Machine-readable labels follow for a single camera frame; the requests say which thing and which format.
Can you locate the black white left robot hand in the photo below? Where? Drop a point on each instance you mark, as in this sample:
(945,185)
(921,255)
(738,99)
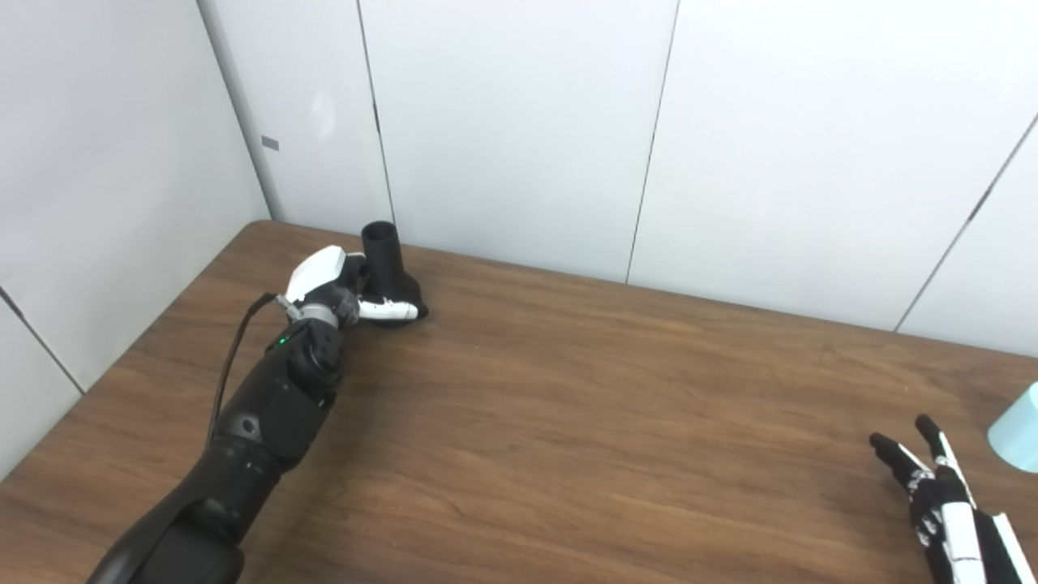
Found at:
(320,272)

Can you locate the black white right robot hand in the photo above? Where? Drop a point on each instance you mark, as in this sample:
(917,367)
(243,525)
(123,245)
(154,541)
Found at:
(949,519)

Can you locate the black funnel-shaped nozzle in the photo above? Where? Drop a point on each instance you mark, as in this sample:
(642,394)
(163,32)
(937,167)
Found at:
(388,259)

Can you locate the light blue cylinder cup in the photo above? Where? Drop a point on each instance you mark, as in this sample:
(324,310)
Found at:
(1018,434)

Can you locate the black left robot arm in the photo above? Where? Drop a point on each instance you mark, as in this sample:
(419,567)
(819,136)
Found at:
(259,430)

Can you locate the small grey wall sticker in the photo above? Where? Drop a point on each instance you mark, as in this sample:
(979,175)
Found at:
(270,143)

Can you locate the grey wall corner trim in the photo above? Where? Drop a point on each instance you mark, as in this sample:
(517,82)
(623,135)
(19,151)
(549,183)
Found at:
(243,113)

